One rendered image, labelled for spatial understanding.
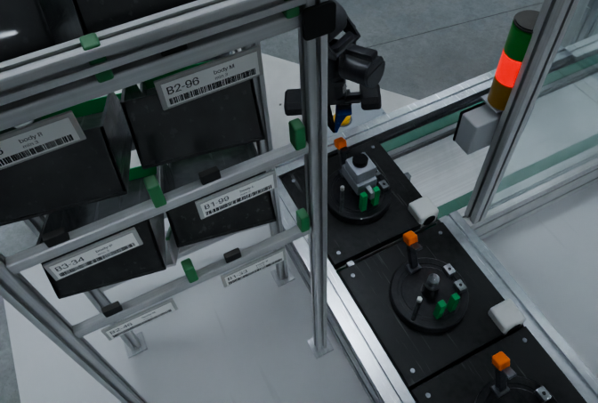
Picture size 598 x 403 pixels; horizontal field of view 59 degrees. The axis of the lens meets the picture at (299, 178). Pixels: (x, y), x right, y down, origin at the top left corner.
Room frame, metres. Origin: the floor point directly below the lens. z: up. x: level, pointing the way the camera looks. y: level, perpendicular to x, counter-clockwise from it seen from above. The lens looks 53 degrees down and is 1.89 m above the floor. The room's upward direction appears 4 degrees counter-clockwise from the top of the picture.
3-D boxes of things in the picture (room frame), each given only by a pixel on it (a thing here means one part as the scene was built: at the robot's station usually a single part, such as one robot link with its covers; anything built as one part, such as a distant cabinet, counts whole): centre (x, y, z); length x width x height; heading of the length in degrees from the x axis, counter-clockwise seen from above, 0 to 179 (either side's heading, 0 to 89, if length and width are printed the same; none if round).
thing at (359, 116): (0.87, -0.11, 0.93); 0.21 x 0.07 x 0.06; 114
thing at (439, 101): (0.89, -0.31, 0.91); 0.89 x 0.06 x 0.11; 114
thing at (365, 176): (0.63, -0.12, 1.06); 0.08 x 0.04 x 0.07; 24
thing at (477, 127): (0.61, -0.34, 1.29); 0.12 x 0.05 x 0.25; 114
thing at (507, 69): (0.61, -0.34, 1.33); 0.05 x 0.05 x 0.05
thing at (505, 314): (0.41, -0.22, 1.01); 0.24 x 0.24 x 0.13; 24
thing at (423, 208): (0.59, -0.25, 0.97); 0.05 x 0.05 x 0.04; 24
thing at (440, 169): (0.74, -0.40, 0.91); 0.84 x 0.28 x 0.10; 114
